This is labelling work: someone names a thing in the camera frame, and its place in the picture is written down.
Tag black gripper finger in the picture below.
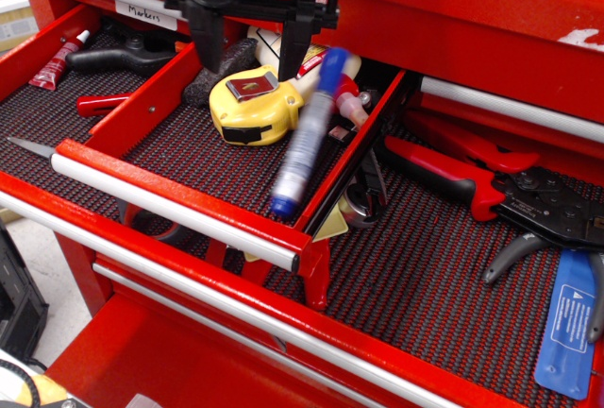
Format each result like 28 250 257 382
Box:
278 15 314 81
182 0 225 73

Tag blue white marker pen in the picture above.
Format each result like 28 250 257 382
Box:
270 47 348 218

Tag small red open drawer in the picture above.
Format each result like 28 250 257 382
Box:
53 47 404 311

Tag large red open drawer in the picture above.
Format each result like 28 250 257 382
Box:
1 5 603 407

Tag white glue bottle red cap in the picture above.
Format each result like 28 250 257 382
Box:
246 25 372 128

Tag white markers label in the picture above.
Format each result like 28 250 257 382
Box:
115 1 178 31

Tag dark grey sponge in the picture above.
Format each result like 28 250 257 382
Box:
181 38 258 108

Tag yellow tape measure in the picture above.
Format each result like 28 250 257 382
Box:
209 65 305 146

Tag red threadlocker tube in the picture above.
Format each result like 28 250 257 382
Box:
28 30 91 92

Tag round metal tape roll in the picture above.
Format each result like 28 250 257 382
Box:
338 177 387 229

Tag red tool chest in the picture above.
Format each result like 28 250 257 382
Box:
1 0 603 407

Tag metal blade tip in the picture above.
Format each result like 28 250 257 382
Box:
7 136 56 160

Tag red crimping pliers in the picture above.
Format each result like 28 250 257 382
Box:
375 110 603 251

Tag black crate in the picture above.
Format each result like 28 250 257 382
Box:
1 223 49 361

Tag blue plastic pouch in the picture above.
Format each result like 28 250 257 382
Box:
534 250 596 400

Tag black clamp handle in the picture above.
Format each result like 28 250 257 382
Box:
66 16 192 76

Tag red handled tool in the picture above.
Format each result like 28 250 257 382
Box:
76 93 131 117

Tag grey handled pliers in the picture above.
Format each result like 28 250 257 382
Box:
480 231 604 344

